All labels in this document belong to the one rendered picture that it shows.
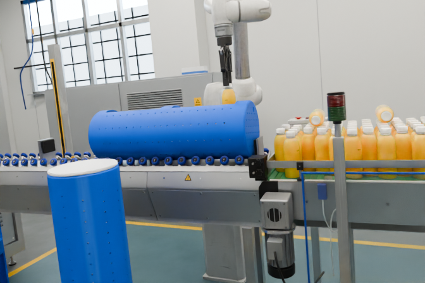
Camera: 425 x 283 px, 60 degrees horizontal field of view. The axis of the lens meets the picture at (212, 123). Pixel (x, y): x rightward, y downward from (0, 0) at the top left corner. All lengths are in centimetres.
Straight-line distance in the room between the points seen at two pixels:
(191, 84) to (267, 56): 136
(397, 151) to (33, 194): 197
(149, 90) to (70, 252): 245
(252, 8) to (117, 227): 115
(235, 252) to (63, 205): 136
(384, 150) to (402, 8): 307
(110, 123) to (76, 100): 242
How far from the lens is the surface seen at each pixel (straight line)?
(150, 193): 196
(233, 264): 263
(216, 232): 258
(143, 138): 189
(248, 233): 186
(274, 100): 460
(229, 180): 176
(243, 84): 244
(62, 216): 158
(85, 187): 151
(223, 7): 182
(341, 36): 449
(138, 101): 388
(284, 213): 149
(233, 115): 170
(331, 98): 135
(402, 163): 157
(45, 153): 248
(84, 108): 435
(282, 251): 151
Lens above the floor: 132
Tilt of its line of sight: 6 degrees down
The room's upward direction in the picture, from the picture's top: 5 degrees counter-clockwise
